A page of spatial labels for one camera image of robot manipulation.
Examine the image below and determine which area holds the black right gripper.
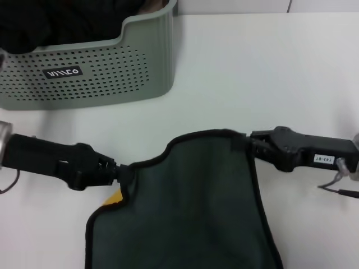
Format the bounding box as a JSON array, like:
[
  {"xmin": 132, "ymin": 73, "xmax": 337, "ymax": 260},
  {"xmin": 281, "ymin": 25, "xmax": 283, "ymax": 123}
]
[{"xmin": 230, "ymin": 126, "xmax": 359, "ymax": 173}]

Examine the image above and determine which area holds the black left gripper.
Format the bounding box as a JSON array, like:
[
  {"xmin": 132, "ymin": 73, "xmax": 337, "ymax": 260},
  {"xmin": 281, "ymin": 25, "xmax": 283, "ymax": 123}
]
[{"xmin": 7, "ymin": 133, "xmax": 135, "ymax": 191}]

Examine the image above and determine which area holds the green and yellow towel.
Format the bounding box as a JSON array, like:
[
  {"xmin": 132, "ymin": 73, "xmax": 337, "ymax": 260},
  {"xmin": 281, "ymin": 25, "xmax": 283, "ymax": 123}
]
[{"xmin": 85, "ymin": 128, "xmax": 284, "ymax": 269}]

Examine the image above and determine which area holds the sage green perforated storage box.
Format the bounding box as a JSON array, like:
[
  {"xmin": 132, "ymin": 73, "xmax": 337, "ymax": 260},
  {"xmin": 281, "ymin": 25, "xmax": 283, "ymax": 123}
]
[{"xmin": 0, "ymin": 0, "xmax": 180, "ymax": 112}]

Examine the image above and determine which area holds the black cloth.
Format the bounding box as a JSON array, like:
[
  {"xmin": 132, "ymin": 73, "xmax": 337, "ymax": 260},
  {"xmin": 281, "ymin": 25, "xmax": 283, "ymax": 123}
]
[{"xmin": 0, "ymin": 0, "xmax": 146, "ymax": 54}]

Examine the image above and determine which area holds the right gripper cable with plug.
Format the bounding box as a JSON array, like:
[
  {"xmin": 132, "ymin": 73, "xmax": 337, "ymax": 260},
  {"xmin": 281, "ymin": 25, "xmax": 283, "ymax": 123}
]
[{"xmin": 318, "ymin": 156, "xmax": 359, "ymax": 198}]

